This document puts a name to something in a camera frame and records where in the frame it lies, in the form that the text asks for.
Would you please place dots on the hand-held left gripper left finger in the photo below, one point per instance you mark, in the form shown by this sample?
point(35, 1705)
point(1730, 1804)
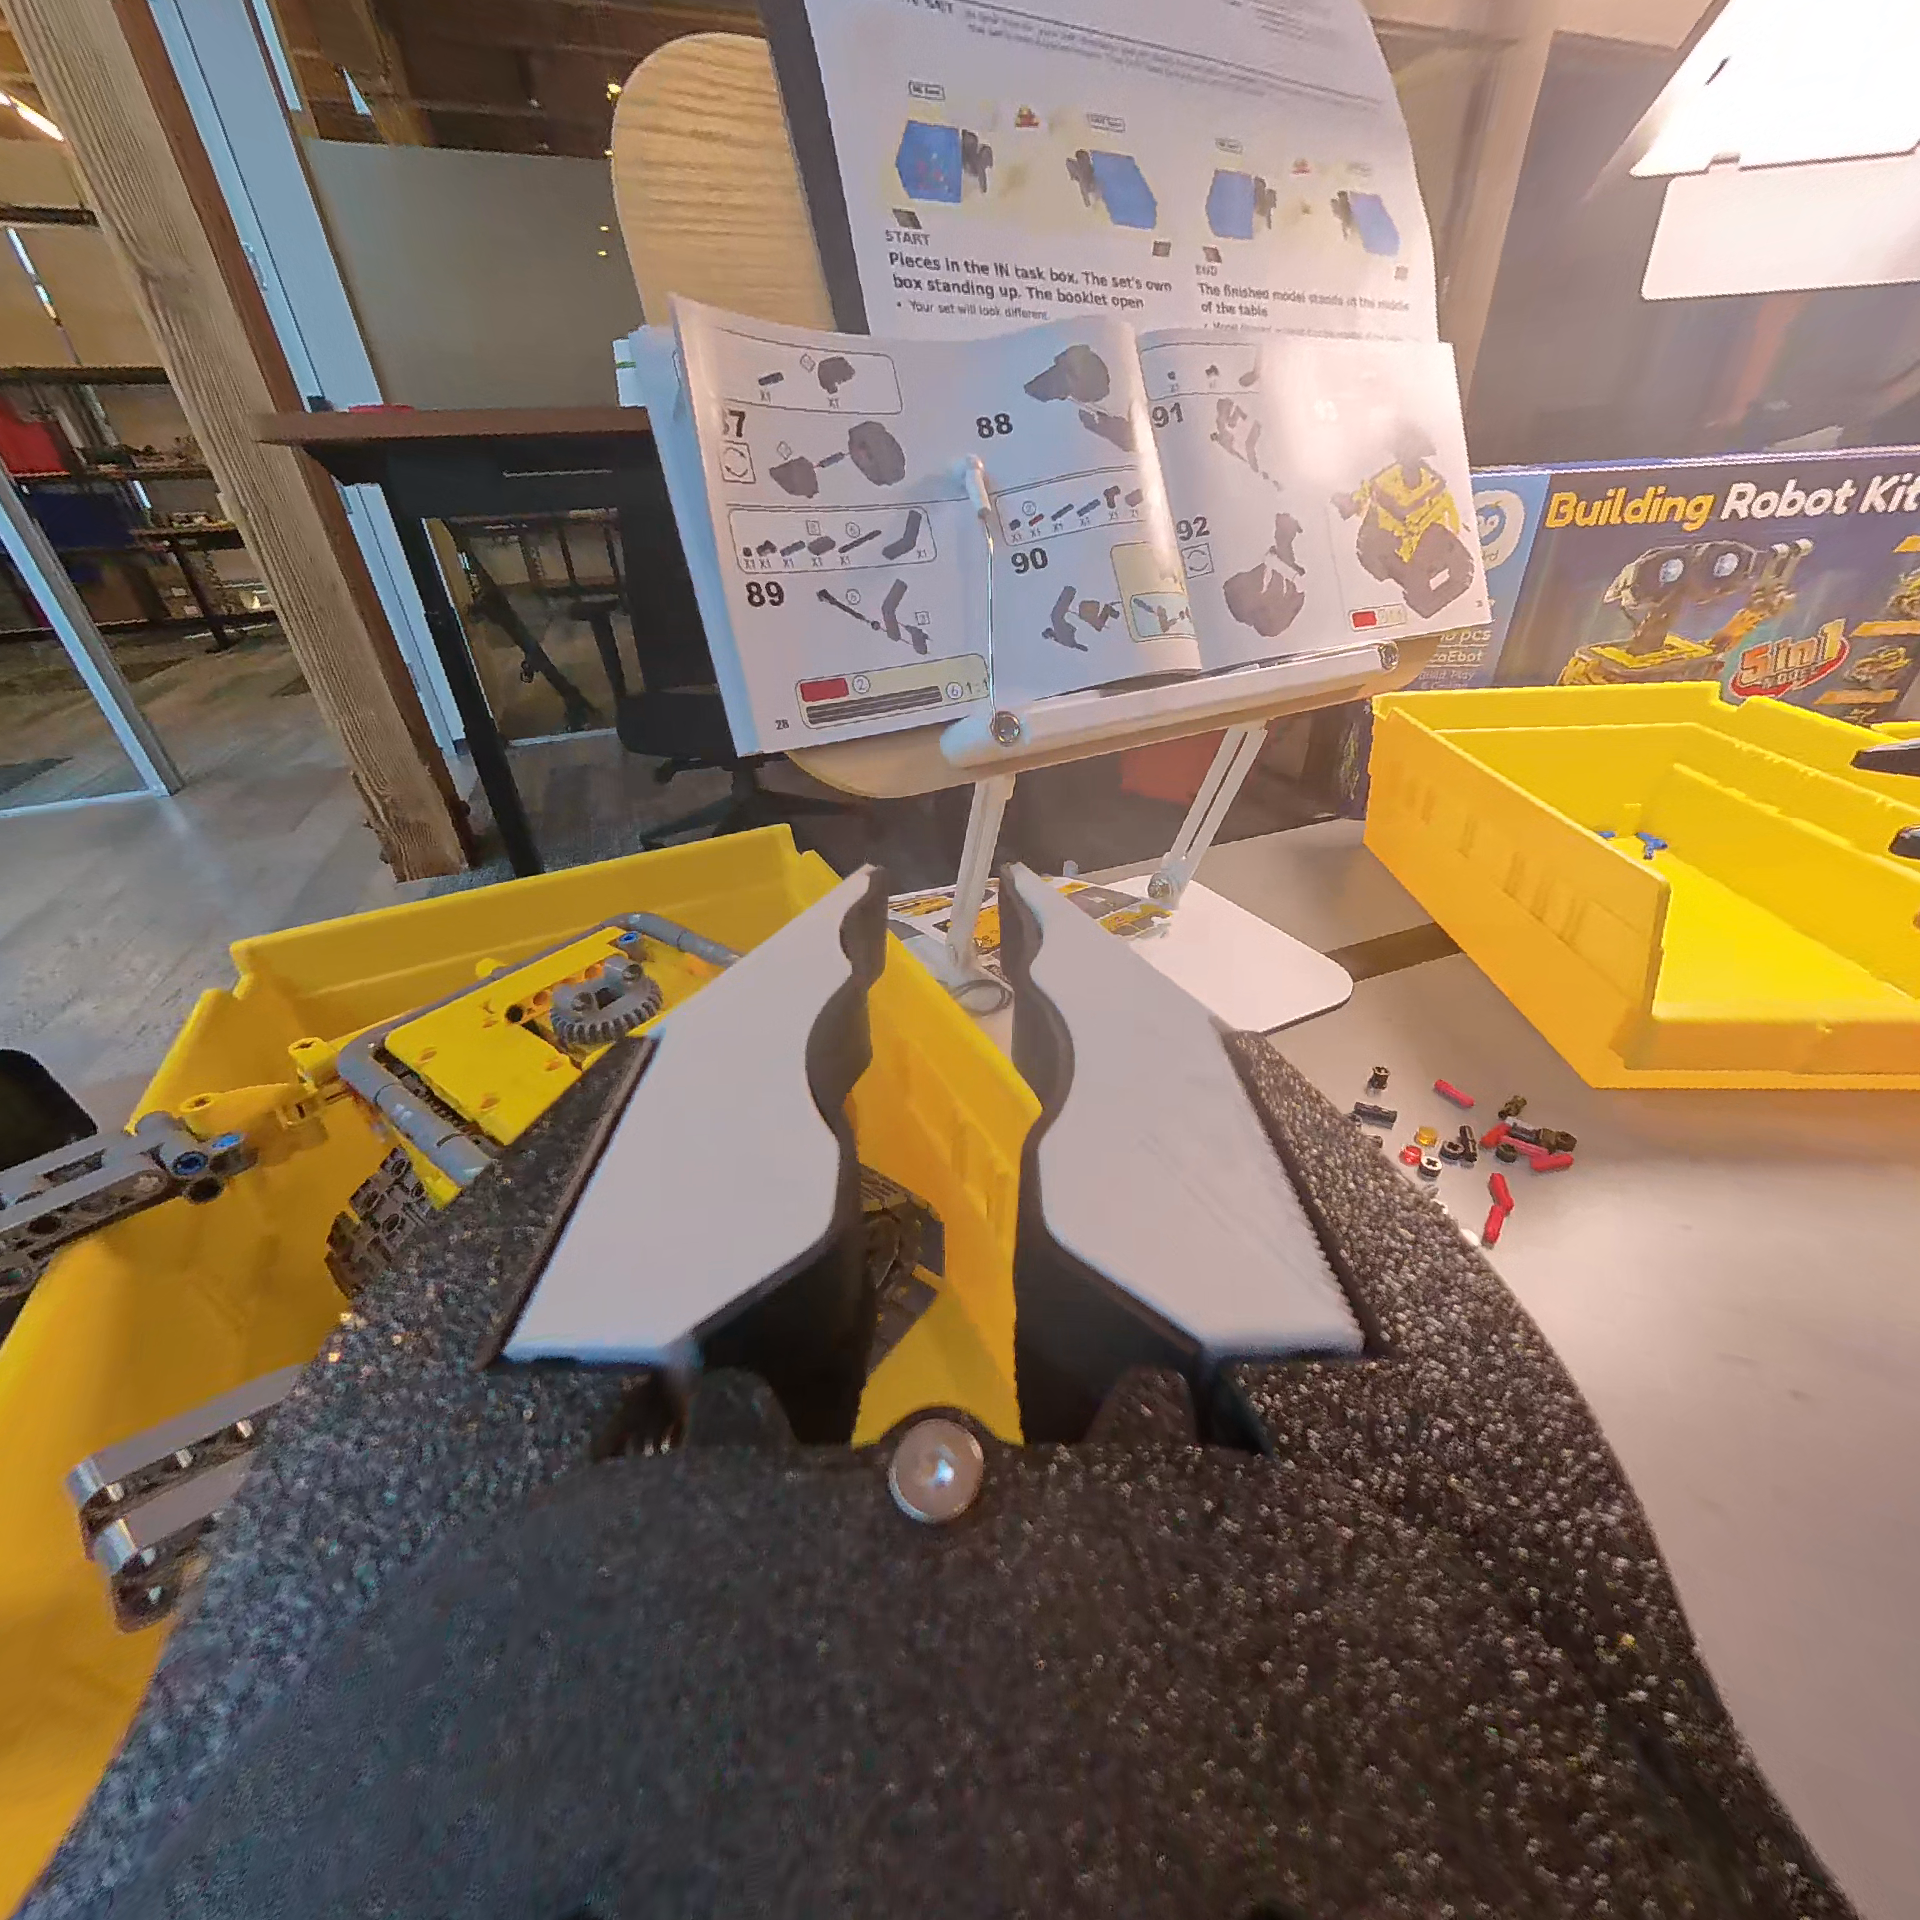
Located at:
point(690, 1185)

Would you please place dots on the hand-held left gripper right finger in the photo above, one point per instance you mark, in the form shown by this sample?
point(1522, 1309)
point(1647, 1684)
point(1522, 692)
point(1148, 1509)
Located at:
point(1185, 1185)

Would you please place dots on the white booklet stand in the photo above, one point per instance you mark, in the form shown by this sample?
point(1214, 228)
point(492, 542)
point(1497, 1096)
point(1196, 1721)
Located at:
point(1276, 960)

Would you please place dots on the instruction booklet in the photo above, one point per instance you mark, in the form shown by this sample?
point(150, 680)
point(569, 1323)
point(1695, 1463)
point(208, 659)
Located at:
point(841, 496)

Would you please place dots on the grey desk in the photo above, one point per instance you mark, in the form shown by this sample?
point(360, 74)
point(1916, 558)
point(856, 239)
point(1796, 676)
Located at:
point(1724, 1276)

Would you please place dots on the printed task sheet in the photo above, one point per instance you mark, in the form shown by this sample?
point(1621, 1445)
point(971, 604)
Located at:
point(1124, 90)

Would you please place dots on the yellow brick robot model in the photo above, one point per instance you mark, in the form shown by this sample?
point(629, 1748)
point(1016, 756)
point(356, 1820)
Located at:
point(480, 1035)

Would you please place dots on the yellow printed leaflet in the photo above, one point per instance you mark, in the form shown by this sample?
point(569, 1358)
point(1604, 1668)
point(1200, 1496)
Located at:
point(1111, 907)

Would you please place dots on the pile of small brick parts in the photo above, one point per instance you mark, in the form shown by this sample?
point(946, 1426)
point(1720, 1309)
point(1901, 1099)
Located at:
point(1501, 1140)

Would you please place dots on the black office chair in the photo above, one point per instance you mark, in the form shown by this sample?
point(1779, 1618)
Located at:
point(676, 721)

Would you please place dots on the yellow plastic bin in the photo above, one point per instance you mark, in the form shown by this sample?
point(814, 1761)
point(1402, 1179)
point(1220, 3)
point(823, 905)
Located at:
point(181, 1321)
point(1501, 841)

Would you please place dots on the dark wooden side table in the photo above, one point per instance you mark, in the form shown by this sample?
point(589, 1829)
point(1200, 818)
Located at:
point(451, 443)

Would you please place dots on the blue robot kit box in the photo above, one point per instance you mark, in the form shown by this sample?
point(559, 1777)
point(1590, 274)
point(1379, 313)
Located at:
point(1651, 511)

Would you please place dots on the wooden pillar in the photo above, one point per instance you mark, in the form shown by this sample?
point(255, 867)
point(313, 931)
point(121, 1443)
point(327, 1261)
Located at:
point(226, 451)

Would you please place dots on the background shelf rack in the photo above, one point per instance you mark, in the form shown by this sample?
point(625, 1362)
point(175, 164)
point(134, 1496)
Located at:
point(121, 496)

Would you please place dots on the white flat panel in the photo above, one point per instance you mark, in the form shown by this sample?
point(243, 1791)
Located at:
point(1784, 135)

